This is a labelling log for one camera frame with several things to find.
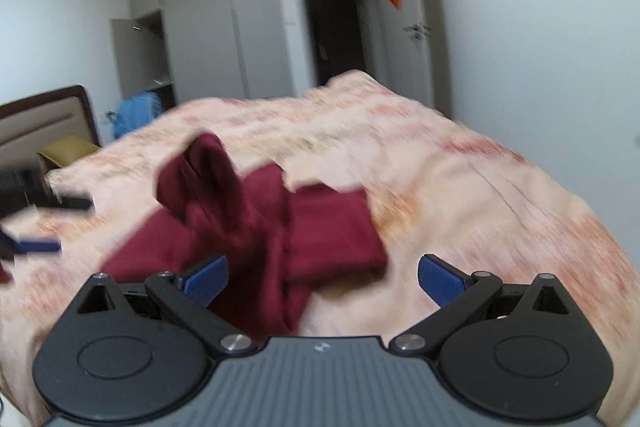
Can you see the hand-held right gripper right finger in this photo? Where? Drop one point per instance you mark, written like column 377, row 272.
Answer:
column 440, row 279

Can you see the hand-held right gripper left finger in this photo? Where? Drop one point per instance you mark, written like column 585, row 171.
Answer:
column 207, row 279

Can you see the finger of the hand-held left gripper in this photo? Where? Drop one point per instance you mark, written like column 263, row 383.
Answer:
column 37, row 247
column 65, row 202

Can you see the dark red garment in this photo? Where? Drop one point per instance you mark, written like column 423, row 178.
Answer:
column 260, row 227

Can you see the yellow pillow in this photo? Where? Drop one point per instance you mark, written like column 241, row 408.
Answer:
column 67, row 152

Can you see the padded bed headboard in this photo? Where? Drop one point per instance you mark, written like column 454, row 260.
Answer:
column 45, row 117

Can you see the floral peach blanket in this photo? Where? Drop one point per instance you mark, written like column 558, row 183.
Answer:
column 450, row 197

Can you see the blue cloth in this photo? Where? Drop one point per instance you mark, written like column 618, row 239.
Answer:
column 135, row 114

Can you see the grey wardrobe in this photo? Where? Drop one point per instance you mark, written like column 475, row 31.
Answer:
column 210, row 32

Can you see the white room door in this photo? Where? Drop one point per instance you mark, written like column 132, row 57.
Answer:
column 400, row 57

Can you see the wall socket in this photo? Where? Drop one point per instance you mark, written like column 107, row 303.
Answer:
column 107, row 114

